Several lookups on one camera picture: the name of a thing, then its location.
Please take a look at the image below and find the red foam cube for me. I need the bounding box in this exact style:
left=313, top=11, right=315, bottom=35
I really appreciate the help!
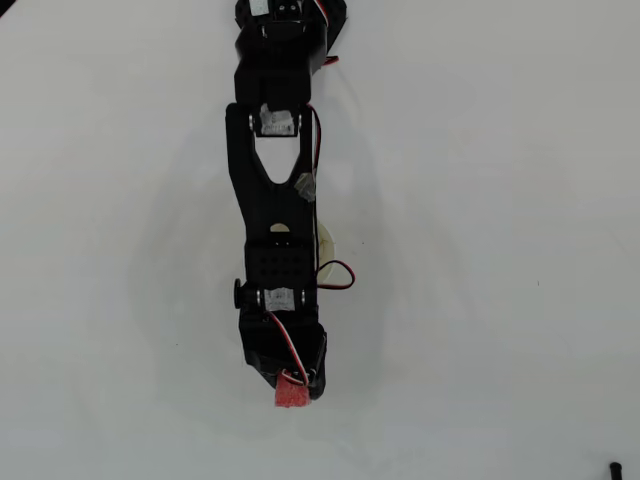
left=273, top=377, right=313, bottom=409

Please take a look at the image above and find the tan paper cup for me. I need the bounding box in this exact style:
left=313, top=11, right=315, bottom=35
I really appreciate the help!
left=269, top=222, right=339, bottom=284

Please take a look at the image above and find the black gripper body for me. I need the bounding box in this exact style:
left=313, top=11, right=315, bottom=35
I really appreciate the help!
left=237, top=298, right=330, bottom=377

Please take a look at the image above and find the red white black servo cable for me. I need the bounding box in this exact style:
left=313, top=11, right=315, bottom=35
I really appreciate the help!
left=264, top=309, right=310, bottom=387
left=306, top=102, right=357, bottom=292

